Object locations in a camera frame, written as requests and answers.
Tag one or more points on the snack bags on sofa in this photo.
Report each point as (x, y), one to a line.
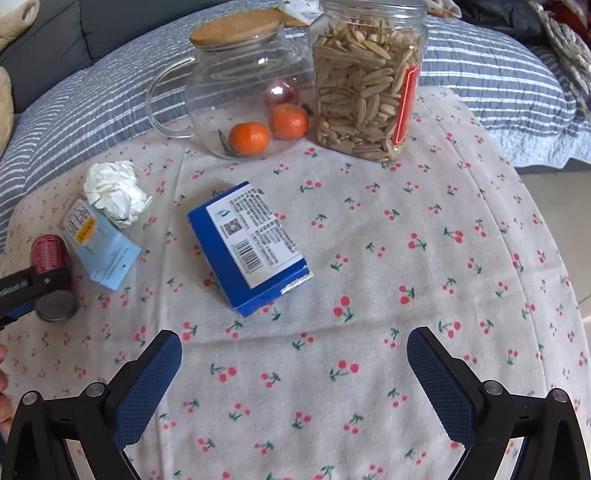
(304, 11)

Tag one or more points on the dark grey sofa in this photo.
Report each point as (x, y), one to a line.
(68, 36)

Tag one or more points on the striped grey quilt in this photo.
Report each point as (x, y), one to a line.
(519, 92)

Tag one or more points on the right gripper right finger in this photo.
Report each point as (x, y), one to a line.
(484, 417)

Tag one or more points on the light blue carton box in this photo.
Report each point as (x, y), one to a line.
(104, 251)

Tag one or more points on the cherry print tablecloth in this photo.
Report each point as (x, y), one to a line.
(316, 384)

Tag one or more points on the red drink can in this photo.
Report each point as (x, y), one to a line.
(49, 257)

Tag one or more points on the white paper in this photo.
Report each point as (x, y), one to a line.
(113, 189)

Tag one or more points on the orange tangerine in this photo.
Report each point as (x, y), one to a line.
(249, 139)
(288, 122)

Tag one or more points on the glass jar of seeds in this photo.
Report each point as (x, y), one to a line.
(367, 62)

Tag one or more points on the dark blue box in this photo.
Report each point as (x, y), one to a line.
(251, 255)

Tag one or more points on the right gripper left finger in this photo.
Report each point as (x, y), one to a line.
(104, 418)

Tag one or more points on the glass jug with cork lid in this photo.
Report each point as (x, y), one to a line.
(243, 65)

